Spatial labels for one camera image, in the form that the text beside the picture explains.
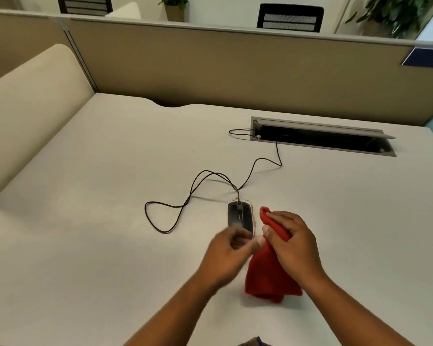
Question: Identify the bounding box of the cream rounded divider panel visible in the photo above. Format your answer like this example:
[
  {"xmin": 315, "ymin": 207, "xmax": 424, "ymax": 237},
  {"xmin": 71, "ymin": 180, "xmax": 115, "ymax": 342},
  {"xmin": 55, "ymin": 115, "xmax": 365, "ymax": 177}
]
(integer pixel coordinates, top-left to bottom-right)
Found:
[
  {"xmin": 0, "ymin": 43, "xmax": 96, "ymax": 206},
  {"xmin": 104, "ymin": 1, "xmax": 142, "ymax": 20}
]

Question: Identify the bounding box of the person's left hand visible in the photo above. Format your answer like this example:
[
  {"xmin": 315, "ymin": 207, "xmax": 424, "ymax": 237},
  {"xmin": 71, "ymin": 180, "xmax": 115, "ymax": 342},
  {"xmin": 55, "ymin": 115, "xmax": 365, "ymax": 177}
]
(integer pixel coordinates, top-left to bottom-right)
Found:
[{"xmin": 196, "ymin": 225, "xmax": 266, "ymax": 291}]

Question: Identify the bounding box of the grey metal partition post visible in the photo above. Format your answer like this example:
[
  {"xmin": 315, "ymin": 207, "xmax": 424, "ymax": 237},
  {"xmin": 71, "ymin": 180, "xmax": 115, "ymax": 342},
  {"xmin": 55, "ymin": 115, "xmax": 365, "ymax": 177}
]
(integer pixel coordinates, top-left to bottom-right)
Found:
[{"xmin": 59, "ymin": 19, "xmax": 100, "ymax": 94}]

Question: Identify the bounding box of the large potted plant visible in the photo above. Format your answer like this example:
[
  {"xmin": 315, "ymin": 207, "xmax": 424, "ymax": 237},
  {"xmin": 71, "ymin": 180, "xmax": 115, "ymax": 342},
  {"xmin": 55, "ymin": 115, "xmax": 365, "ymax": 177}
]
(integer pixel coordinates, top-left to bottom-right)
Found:
[{"xmin": 344, "ymin": 0, "xmax": 433, "ymax": 39}]

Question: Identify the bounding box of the person's right forearm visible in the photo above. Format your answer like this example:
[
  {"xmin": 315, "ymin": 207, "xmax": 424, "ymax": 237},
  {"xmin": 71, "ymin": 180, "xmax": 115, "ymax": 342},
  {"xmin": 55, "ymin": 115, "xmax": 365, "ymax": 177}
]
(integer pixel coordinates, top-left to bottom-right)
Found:
[{"xmin": 303, "ymin": 273, "xmax": 416, "ymax": 346}]

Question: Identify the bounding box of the grey desk cable tray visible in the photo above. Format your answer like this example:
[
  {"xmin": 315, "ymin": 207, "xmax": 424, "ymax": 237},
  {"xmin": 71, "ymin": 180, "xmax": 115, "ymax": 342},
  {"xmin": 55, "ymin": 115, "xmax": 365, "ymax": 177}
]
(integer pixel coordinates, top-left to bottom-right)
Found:
[{"xmin": 251, "ymin": 116, "xmax": 397, "ymax": 158}]

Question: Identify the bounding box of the wide beige partition panel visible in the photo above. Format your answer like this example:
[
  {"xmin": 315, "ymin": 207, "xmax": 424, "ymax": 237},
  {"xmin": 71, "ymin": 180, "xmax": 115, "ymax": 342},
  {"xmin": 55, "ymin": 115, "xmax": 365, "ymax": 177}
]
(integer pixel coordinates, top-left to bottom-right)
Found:
[{"xmin": 63, "ymin": 17, "xmax": 433, "ymax": 126}]

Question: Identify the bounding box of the person's left forearm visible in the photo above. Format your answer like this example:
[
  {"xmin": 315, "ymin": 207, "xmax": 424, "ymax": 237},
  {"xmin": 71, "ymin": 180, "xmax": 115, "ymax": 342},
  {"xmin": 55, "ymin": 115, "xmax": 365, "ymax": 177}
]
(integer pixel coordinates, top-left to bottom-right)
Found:
[{"xmin": 124, "ymin": 273, "xmax": 221, "ymax": 346}]

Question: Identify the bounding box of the black office chair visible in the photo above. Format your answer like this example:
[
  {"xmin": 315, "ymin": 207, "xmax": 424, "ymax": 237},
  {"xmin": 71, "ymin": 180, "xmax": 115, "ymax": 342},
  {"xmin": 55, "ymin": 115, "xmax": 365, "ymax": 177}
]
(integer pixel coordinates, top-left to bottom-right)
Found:
[
  {"xmin": 256, "ymin": 3, "xmax": 325, "ymax": 34},
  {"xmin": 57, "ymin": 0, "xmax": 114, "ymax": 17}
]

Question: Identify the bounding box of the red cloth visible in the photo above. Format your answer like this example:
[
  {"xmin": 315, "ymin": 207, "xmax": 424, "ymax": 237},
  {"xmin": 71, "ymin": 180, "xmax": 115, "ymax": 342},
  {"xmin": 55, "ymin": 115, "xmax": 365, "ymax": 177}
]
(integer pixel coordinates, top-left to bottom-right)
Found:
[{"xmin": 244, "ymin": 206, "xmax": 304, "ymax": 304}]

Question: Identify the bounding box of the black mouse cable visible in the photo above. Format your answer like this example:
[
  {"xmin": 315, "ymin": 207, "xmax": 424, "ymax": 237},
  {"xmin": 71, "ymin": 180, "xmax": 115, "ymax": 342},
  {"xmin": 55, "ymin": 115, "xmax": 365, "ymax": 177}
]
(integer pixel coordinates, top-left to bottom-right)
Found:
[{"xmin": 144, "ymin": 128, "xmax": 283, "ymax": 235}]

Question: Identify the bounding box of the black computer mouse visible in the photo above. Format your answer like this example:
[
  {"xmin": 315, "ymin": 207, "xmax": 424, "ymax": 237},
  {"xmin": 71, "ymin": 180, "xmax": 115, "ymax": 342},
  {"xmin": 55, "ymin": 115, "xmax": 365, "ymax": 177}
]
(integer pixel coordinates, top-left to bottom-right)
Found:
[{"xmin": 227, "ymin": 200, "xmax": 255, "ymax": 239}]

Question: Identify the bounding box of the small potted plant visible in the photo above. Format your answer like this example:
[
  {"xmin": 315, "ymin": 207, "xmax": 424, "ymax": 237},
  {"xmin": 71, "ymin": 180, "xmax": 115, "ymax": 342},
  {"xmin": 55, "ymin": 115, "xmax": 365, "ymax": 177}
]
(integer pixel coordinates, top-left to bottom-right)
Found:
[{"xmin": 157, "ymin": 0, "xmax": 189, "ymax": 23}]

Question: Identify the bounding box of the blue number sign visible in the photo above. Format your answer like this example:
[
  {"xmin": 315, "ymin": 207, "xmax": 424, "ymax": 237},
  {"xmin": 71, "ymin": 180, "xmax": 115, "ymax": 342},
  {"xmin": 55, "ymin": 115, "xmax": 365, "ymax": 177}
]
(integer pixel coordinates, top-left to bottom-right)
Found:
[{"xmin": 400, "ymin": 46, "xmax": 433, "ymax": 70}]

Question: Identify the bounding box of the narrow beige partition panel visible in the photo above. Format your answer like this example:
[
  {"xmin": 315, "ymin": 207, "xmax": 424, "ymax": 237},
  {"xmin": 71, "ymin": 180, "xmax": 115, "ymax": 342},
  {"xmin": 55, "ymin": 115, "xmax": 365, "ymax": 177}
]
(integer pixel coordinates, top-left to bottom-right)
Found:
[{"xmin": 0, "ymin": 9, "xmax": 67, "ymax": 83}]

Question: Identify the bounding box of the person's right hand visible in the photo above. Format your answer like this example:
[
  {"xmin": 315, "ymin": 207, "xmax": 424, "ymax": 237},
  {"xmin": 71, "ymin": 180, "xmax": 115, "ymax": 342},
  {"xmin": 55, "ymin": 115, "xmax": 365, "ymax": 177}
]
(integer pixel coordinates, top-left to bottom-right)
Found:
[{"xmin": 261, "ymin": 210, "xmax": 327, "ymax": 287}]

